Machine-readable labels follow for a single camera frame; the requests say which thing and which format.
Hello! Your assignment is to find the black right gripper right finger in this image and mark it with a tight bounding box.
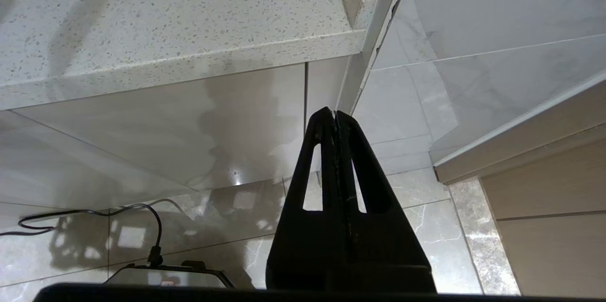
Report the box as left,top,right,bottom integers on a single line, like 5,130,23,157
335,110,436,293

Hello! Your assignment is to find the black floor cable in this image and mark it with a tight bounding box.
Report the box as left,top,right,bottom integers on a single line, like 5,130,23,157
0,204,164,267

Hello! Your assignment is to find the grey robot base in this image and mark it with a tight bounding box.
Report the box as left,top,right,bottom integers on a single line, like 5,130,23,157
104,260,235,289

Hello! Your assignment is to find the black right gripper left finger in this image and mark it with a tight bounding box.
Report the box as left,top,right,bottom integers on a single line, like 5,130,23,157
266,107,353,293

